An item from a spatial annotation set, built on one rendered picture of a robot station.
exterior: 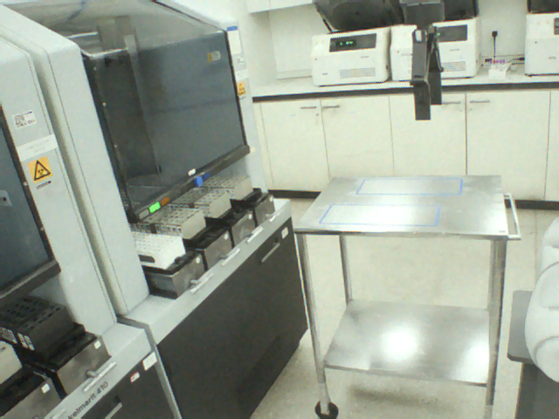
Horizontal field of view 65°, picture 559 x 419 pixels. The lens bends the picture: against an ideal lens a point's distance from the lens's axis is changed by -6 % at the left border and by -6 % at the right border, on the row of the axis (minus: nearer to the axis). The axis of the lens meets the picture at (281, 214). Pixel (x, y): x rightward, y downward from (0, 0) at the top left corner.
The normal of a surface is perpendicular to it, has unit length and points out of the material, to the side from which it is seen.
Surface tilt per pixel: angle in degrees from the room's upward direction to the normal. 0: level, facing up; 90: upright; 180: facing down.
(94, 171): 90
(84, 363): 90
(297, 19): 90
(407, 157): 90
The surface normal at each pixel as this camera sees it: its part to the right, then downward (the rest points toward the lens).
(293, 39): -0.45, 0.41
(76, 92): 0.88, 0.06
